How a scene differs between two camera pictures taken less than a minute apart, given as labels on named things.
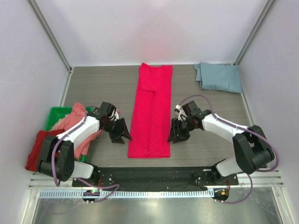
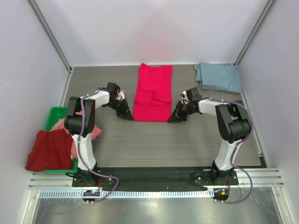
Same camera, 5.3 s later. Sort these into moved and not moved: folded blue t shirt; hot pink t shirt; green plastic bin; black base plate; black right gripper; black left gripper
Moved: hot pink t shirt; black left gripper; black right gripper
Not moved: black base plate; folded blue t shirt; green plastic bin
